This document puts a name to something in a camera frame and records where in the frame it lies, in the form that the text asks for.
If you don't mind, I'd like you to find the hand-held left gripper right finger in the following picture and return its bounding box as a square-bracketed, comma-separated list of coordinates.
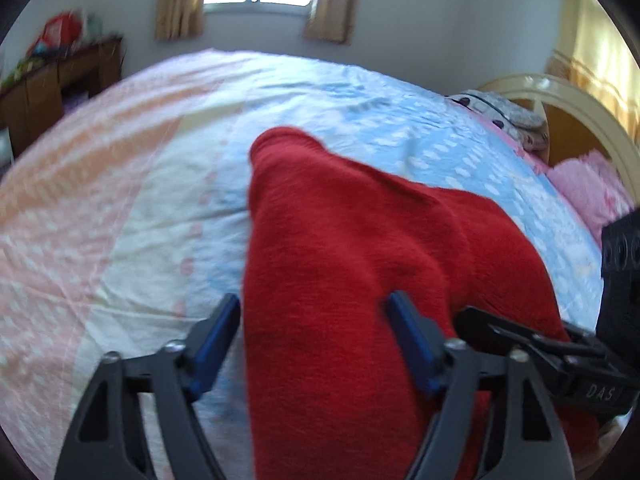
[384, 290, 573, 480]

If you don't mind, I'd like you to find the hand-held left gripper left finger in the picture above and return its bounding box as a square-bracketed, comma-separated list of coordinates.
[54, 292, 242, 480]

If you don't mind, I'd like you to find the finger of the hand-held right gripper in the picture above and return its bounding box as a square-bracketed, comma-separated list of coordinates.
[452, 305, 635, 417]

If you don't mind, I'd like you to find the red knitted sweater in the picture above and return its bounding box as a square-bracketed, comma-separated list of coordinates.
[242, 127, 601, 480]

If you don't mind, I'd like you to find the pink fluffy blanket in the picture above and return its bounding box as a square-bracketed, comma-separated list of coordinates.
[545, 150, 636, 236]

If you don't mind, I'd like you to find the cream bed headboard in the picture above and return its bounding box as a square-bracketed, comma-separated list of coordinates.
[475, 74, 640, 211]

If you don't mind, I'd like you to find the pink and blue bed sheet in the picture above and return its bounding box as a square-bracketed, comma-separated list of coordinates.
[0, 49, 608, 480]

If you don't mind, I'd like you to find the folded printed blanket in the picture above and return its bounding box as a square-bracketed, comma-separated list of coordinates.
[445, 90, 548, 151]

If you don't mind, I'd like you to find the yellow patterned curtain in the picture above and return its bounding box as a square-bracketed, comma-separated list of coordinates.
[545, 0, 640, 136]

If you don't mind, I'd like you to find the brown wooden desk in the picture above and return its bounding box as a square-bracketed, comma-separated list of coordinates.
[0, 35, 125, 161]

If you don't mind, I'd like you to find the bunch of bananas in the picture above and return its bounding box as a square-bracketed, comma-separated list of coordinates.
[2, 57, 33, 86]

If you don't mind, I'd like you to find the beige curtain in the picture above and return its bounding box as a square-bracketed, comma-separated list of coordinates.
[302, 0, 366, 46]
[154, 0, 208, 41]

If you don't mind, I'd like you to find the red bag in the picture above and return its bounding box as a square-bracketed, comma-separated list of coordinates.
[30, 10, 86, 56]

